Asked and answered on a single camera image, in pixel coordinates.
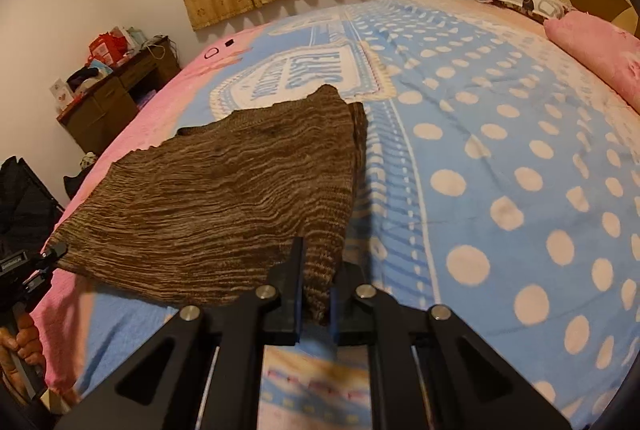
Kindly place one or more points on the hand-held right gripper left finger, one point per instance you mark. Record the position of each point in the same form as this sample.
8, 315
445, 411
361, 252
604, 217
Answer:
287, 297

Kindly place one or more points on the person's left hand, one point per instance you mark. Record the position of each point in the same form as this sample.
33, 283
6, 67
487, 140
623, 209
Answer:
27, 344

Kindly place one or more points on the black bag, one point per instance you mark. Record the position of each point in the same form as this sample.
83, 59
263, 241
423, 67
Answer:
77, 180

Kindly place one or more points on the pink pillow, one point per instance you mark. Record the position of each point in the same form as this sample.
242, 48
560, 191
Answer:
600, 50

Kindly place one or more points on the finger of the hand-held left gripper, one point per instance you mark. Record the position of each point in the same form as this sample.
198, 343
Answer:
55, 253

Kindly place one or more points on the polka dot printed blanket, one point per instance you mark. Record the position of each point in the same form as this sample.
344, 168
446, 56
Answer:
500, 160

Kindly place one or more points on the red gift bag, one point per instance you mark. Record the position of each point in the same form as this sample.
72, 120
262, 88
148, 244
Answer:
106, 46

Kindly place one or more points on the white printed box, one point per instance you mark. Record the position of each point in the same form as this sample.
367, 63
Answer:
61, 92

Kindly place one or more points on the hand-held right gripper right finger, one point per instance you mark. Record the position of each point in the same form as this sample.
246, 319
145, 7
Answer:
350, 316

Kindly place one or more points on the dark clothes pile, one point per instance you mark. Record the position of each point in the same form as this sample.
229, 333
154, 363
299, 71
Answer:
85, 79

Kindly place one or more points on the brown wooden desk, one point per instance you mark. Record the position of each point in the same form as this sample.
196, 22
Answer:
100, 110

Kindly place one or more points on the brown knit sweater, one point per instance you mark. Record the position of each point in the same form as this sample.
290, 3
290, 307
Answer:
225, 200

